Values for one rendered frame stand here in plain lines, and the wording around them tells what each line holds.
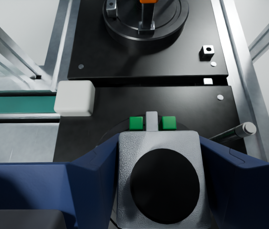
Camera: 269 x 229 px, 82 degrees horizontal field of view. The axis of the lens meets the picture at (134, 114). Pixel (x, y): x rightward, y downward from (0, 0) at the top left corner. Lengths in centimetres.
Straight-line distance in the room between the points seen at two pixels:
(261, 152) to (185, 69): 15
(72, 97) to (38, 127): 11
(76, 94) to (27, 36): 35
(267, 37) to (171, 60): 16
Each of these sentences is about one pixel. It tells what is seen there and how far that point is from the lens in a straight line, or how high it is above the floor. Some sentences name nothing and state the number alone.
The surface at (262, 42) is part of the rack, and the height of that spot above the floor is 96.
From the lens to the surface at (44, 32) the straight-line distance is 52.
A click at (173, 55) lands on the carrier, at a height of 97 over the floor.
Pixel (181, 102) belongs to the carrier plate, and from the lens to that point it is 22.
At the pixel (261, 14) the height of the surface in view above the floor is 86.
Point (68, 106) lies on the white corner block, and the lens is 21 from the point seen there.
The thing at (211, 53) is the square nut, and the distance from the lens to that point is 27.
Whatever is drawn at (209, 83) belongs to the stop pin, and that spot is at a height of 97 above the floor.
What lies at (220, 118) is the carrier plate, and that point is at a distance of 23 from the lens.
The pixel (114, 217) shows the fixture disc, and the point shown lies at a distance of 19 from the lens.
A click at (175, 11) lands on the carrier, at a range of 30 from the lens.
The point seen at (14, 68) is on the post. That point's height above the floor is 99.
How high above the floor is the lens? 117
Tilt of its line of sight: 70 degrees down
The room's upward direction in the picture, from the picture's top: 5 degrees counter-clockwise
